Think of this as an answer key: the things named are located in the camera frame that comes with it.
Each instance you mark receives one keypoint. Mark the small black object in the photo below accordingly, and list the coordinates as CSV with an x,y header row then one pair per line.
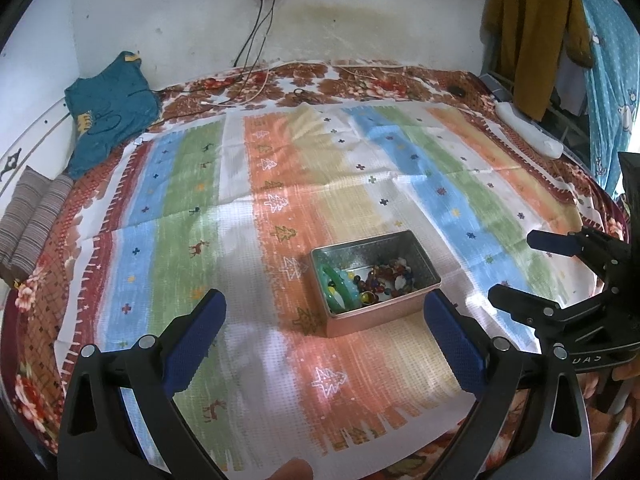
x,y
456,91

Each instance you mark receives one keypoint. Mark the metal tin box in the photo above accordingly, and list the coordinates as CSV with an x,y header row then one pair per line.
x,y
380,316

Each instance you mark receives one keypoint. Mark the pale garment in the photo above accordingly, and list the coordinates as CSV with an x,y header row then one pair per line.
x,y
570,85

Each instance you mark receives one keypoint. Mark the person's left hand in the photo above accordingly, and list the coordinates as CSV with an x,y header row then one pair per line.
x,y
290,471

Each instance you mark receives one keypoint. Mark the green jade bangle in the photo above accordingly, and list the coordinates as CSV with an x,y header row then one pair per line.
x,y
327,280

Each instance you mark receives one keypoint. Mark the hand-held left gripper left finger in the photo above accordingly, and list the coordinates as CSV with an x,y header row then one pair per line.
x,y
197,340

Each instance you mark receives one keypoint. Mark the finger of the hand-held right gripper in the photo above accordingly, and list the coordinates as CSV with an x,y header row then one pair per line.
x,y
550,242
520,302

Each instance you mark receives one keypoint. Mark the mustard yellow garment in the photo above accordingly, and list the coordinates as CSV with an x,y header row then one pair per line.
x,y
535,25

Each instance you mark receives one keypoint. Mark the scissors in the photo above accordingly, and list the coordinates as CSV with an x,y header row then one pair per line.
x,y
301,96

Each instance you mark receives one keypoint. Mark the blue dotted curtain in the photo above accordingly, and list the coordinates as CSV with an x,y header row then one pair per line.
x,y
612,60

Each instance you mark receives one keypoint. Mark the grey striped cushion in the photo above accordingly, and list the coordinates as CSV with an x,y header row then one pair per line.
x,y
30,225

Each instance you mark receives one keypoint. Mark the colourful striped cloth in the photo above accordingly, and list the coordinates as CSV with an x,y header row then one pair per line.
x,y
300,185

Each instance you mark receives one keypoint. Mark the white bed headboard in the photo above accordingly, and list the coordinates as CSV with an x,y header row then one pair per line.
x,y
35,145

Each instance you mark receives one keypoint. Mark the teal shirt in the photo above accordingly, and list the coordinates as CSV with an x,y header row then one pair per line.
x,y
115,105

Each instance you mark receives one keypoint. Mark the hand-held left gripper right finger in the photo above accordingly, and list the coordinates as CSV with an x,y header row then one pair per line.
x,y
455,340

